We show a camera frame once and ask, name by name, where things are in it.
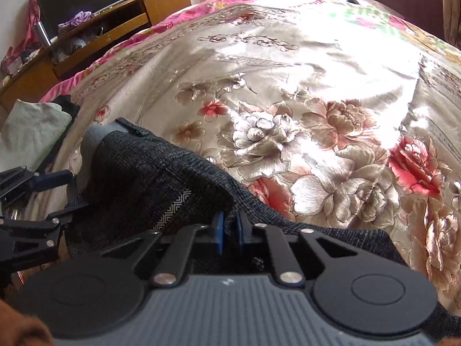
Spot dark grey knit pants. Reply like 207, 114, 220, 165
66, 117, 461, 343

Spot beige cloth at bedside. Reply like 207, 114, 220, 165
1, 95, 80, 173

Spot floral satin bedspread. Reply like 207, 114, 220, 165
46, 0, 460, 314

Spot wooden desk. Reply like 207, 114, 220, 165
1, 0, 191, 112

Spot beige curtain right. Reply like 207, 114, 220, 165
442, 0, 460, 48

